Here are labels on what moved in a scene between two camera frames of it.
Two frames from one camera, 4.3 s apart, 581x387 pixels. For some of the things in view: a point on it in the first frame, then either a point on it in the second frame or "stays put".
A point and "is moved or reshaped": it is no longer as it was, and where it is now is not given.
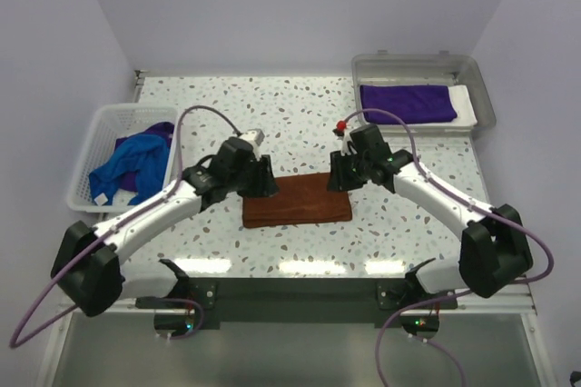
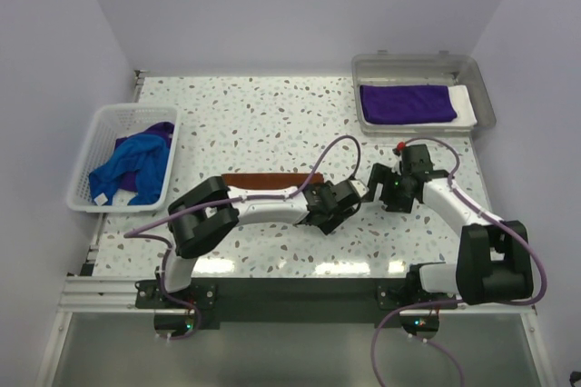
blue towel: (145, 154) stays put
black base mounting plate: (212, 301) stays put
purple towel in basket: (163, 130) stays put
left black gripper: (263, 185) -> (338, 217)
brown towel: (300, 199) is moved or reshaped
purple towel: (413, 103) stays put
